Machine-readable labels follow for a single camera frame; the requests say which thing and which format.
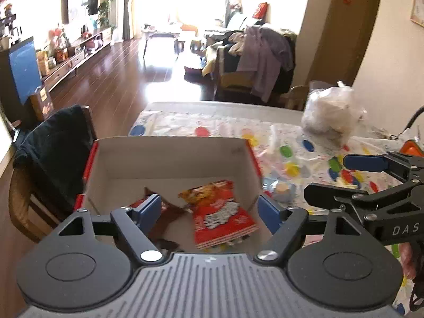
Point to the brown wooden door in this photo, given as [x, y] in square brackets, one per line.
[331, 39]

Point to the gold framed wall picture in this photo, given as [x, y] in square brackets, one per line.
[418, 11]

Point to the red snack packet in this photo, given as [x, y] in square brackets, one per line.
[218, 225]

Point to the blue board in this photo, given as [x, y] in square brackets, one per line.
[25, 69]

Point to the dark floor cushion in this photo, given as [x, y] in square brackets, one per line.
[193, 74]

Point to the green potted plant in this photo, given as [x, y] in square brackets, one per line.
[106, 6]

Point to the flat screen television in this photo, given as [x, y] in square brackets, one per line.
[78, 5]

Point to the person's right hand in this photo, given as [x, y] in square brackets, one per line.
[407, 258]

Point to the red cushion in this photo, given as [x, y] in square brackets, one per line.
[260, 10]

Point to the red flower arrangement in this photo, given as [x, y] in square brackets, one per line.
[59, 43]

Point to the light blue snack packet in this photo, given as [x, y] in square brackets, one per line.
[281, 188]

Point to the small cardboard box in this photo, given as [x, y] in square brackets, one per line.
[43, 104]

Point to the dark brown snack packet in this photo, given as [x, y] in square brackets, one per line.
[169, 218]

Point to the grey purple clothing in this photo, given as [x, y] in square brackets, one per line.
[265, 59]

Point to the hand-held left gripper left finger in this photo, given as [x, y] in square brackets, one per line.
[149, 212]

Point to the red cardboard box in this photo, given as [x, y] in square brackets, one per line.
[172, 159]

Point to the wooden television cabinet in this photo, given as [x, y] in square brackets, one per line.
[66, 69]

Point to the white cabinet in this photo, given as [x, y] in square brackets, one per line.
[4, 145]

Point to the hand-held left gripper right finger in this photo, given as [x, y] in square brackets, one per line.
[269, 212]

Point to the orange grey tape dispenser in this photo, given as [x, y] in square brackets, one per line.
[412, 147]

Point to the sofa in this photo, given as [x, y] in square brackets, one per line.
[237, 21]

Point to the grey desk lamp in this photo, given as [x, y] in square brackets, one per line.
[414, 117]

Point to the clear plastic bag with contents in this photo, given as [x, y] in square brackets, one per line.
[331, 112]

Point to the coffee table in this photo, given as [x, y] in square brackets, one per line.
[165, 33]

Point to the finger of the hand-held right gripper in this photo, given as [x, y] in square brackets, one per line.
[328, 193]
[361, 161]

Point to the coffee machine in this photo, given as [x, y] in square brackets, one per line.
[10, 29]

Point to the black snack packet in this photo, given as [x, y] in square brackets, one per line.
[167, 245]

